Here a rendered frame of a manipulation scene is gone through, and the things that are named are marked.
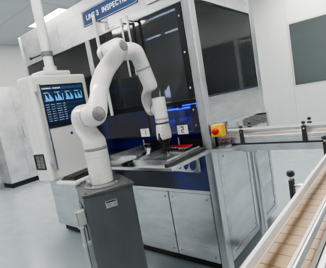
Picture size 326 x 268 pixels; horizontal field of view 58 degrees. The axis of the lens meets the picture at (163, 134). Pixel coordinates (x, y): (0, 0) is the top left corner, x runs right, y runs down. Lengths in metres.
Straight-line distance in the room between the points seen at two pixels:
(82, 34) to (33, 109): 0.77
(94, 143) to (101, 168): 0.13
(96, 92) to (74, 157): 0.93
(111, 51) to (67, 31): 1.21
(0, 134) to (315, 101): 6.09
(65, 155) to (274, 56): 5.04
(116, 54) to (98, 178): 0.64
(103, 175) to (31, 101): 0.91
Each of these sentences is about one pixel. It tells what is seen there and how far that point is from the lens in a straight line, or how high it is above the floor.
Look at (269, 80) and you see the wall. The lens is 6.49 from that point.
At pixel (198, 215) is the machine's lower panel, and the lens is 2.08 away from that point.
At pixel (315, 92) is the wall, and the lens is 6.30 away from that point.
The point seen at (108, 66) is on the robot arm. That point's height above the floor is 1.46.
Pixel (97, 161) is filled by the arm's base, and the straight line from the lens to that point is 1.50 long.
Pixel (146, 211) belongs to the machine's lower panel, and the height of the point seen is 0.39.
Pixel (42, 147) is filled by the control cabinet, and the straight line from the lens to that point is 2.21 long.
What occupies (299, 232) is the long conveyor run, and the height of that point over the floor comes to 0.93.
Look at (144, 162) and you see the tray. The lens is 1.69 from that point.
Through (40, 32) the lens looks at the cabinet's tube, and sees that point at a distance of 2.44.
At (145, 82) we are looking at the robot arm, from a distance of 1.75.
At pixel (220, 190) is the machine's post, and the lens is 1.94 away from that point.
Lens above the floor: 1.24
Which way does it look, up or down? 7 degrees down
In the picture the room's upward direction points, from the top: 10 degrees counter-clockwise
